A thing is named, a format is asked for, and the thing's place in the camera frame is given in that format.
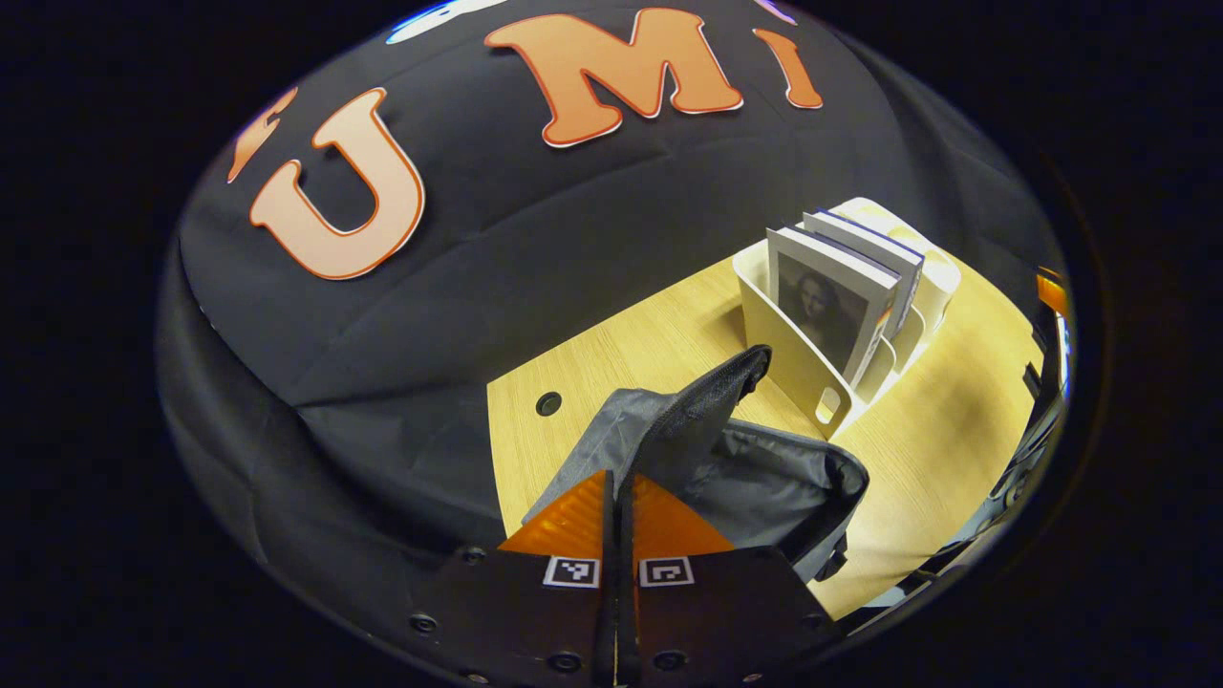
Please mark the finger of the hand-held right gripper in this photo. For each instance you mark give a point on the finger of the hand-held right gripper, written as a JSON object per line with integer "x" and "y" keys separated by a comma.
{"x": 1051, "y": 291}

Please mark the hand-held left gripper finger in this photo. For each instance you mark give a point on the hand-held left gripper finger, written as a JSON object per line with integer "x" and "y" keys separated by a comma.
{"x": 604, "y": 612}
{"x": 628, "y": 612}

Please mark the blue cover book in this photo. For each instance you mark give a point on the blue cover book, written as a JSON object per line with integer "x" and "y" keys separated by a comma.
{"x": 889, "y": 253}

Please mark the grey schoolbag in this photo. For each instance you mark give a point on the grey schoolbag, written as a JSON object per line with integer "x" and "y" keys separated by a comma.
{"x": 755, "y": 487}

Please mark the grey portrait cover book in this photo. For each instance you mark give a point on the grey portrait cover book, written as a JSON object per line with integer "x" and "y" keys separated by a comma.
{"x": 826, "y": 306}

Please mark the white bookshelf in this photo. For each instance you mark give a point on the white bookshelf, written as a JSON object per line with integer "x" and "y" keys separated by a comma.
{"x": 793, "y": 373}

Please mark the black backdrop cloth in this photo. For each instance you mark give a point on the black backdrop cloth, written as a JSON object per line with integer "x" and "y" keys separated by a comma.
{"x": 478, "y": 287}

